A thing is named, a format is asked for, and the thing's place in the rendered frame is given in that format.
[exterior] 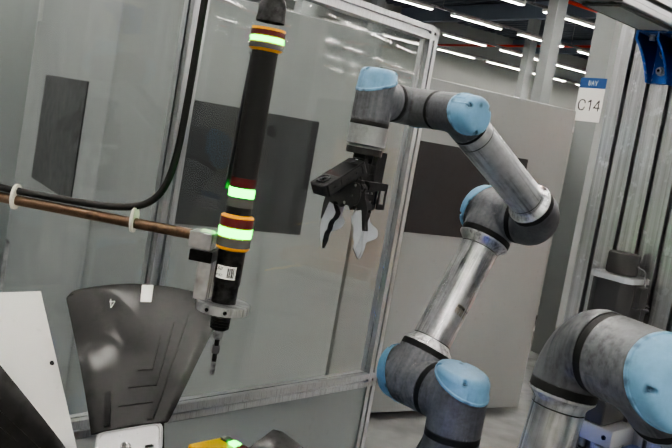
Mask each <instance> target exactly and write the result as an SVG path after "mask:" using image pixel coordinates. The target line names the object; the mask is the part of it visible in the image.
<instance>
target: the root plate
mask: <svg viewBox="0 0 672 448"><path fill-rule="evenodd" d="M122 442H128V443H130V444H131V448H145V445H149V444H153V445H154V447H148V448H162V444H163V426H162V425H161V424H160V423H158V424H156V423H155V424H148V425H142V426H136V427H130V428H124V429H118V430H112V431H105V432H102V433H99V434H98V435H97V437H96V442H95V448H120V445H121V443H122Z"/></svg>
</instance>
